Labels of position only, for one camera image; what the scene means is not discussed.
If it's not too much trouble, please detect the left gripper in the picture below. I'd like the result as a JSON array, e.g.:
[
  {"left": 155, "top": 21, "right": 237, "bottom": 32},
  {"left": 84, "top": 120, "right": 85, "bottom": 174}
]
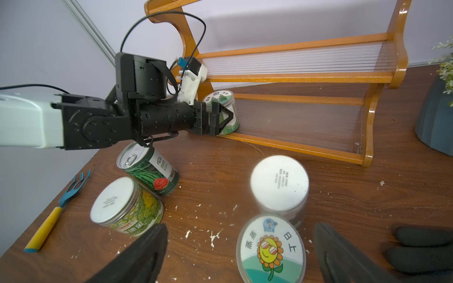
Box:
[{"left": 192, "top": 101, "right": 234, "bottom": 136}]

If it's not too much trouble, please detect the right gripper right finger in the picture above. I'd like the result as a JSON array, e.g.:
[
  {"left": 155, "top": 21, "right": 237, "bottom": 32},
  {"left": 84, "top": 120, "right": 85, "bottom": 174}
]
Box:
[{"left": 313, "top": 222, "right": 393, "bottom": 283}]

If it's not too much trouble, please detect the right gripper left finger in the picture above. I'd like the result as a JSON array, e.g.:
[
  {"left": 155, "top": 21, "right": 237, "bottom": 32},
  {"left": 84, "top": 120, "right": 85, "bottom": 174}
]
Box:
[{"left": 87, "top": 224, "right": 168, "bottom": 283}]

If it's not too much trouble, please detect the white green seed can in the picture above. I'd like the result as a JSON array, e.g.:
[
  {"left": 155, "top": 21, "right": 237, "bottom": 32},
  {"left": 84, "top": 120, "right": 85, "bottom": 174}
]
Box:
[{"left": 90, "top": 177, "right": 164, "bottom": 237}]

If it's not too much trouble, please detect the yellow green lidded seed jar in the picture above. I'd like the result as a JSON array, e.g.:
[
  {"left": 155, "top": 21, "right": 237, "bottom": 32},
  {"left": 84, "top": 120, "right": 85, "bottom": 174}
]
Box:
[{"left": 236, "top": 214, "right": 306, "bottom": 283}]

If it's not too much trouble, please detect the white black seed can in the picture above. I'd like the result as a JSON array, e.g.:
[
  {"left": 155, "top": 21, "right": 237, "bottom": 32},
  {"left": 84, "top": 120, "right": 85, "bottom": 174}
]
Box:
[{"left": 250, "top": 155, "right": 310, "bottom": 228}]

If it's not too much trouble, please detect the watermelon seed can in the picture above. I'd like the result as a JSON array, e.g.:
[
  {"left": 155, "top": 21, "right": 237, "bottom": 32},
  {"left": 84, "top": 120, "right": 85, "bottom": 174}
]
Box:
[{"left": 116, "top": 142, "right": 179, "bottom": 196}]

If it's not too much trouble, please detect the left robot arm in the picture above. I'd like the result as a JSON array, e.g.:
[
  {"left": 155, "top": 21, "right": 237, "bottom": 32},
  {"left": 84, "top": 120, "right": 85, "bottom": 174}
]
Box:
[{"left": 1, "top": 53, "right": 235, "bottom": 150}]

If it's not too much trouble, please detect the wooden three-tier shelf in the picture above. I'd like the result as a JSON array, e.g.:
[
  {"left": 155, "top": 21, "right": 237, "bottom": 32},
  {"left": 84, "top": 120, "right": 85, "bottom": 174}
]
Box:
[{"left": 145, "top": 1, "right": 411, "bottom": 167}]

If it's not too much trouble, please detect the potted green plant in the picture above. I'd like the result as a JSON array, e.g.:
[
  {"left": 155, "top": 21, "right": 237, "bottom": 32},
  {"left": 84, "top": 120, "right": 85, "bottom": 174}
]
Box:
[{"left": 415, "top": 38, "right": 453, "bottom": 156}]

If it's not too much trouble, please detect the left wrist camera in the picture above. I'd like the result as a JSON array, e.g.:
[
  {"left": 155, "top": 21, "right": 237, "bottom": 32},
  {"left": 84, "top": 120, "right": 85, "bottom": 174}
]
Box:
[{"left": 178, "top": 57, "right": 208, "bottom": 106}]

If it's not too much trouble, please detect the blue garden fork yellow handle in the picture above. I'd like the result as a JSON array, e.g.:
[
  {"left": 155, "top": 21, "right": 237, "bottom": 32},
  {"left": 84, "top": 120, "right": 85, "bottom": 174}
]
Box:
[{"left": 24, "top": 170, "right": 91, "bottom": 253}]

